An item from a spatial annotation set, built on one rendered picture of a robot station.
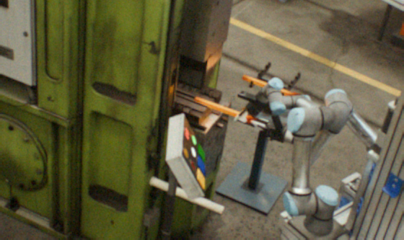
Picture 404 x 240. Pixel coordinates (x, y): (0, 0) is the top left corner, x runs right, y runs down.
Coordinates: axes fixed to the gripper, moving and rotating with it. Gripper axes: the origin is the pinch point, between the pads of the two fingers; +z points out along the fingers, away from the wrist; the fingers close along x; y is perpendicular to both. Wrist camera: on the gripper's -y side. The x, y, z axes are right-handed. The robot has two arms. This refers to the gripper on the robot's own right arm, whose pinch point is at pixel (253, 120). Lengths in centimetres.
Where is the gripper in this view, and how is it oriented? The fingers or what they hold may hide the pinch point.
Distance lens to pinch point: 385.1
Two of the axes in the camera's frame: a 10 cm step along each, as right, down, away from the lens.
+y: -1.1, 8.2, 5.7
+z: -9.0, -3.2, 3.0
